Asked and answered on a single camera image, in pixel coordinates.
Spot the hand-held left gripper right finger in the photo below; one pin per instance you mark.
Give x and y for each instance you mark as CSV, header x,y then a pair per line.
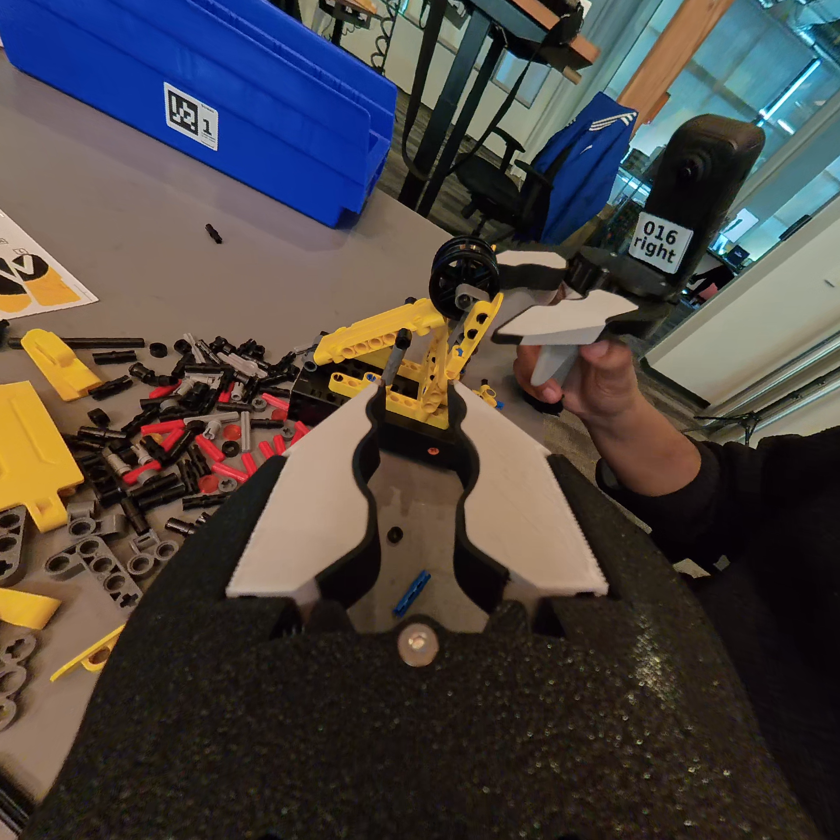
x,y
525,518

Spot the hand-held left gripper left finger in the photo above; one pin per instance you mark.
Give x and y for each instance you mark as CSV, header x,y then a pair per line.
x,y
295,518

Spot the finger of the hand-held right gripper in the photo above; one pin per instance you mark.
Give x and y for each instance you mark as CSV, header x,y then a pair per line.
x,y
535,260
558,325

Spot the black toy wheel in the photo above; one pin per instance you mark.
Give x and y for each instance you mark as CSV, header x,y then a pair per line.
x,y
459,253

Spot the yellow toy building model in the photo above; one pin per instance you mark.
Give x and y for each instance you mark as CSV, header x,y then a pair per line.
x,y
374,334

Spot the person's right forearm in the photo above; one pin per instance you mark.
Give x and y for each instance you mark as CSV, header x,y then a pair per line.
x,y
643,453

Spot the person's right hand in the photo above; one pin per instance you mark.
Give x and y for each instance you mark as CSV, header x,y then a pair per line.
x,y
604,380

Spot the black office chair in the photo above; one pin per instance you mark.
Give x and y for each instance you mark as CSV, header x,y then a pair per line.
x,y
489,184

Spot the blue jacket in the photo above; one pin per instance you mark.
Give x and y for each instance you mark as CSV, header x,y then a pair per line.
x,y
577,177

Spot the small yellow connector piece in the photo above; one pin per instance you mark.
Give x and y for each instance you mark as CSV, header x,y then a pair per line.
x,y
489,394

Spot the blue pin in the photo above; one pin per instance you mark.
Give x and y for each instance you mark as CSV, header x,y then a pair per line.
x,y
412,592

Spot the pile of black red pins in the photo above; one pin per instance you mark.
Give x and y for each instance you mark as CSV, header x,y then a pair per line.
x,y
164,453

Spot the short grey beam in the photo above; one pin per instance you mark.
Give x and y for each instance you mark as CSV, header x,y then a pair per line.
x,y
141,561

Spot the wooden desk with black legs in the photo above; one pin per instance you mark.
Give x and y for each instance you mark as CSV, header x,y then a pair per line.
x,y
459,79

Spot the grey angled perforated beam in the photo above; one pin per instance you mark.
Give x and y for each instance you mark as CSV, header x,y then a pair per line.
x,y
98,564

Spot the black tripod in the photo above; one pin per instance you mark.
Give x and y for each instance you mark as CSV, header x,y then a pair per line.
x,y
748,417

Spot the grey connector piece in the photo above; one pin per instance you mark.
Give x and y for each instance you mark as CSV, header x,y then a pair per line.
x,y
82,525

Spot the yellow wedge piece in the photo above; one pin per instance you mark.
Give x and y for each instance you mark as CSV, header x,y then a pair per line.
x,y
98,653

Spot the long black axle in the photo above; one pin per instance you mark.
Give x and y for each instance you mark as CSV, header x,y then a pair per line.
x,y
98,342

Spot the large yellow panel piece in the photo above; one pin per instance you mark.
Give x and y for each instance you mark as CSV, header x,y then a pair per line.
x,y
33,446

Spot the yellow curved piece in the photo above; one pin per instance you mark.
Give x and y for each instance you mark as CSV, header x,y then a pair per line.
x,y
26,607

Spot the small yellow panel piece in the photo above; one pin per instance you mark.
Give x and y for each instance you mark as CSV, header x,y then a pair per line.
x,y
56,361

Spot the single black connector pin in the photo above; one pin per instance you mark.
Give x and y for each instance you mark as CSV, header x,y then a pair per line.
x,y
213,233

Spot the blue plastic storage bin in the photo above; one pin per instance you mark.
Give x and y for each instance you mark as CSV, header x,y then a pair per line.
x,y
275,98

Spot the yellow black sticker sheet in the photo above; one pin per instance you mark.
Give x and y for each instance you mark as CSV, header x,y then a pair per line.
x,y
59,289

